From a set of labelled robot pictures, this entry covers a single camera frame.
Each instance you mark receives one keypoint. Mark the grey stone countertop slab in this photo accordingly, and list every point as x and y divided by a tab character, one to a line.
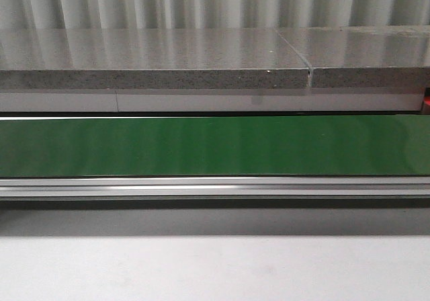
150	59

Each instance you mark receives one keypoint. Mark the white cabinet panel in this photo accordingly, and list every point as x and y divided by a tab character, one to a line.
256	100

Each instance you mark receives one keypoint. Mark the green conveyor belt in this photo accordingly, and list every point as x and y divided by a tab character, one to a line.
212	146

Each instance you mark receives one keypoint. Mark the red object at edge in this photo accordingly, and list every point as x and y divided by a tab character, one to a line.
426	102

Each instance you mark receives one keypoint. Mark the white pleated curtain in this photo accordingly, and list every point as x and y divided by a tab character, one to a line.
170	14

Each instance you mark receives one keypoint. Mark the aluminium conveyor frame rail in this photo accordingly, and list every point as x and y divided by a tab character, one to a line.
180	188

